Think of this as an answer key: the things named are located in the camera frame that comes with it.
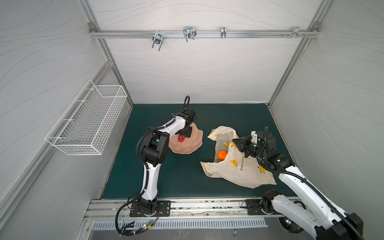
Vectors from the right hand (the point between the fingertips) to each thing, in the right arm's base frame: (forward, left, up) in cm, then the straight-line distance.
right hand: (234, 135), depth 76 cm
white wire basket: (-5, +71, +10) cm, 72 cm away
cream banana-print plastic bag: (-14, +1, -6) cm, 15 cm away
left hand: (+13, +29, -18) cm, 36 cm away
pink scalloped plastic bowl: (+4, +25, -21) cm, 32 cm away
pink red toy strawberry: (+9, +31, -20) cm, 38 cm away
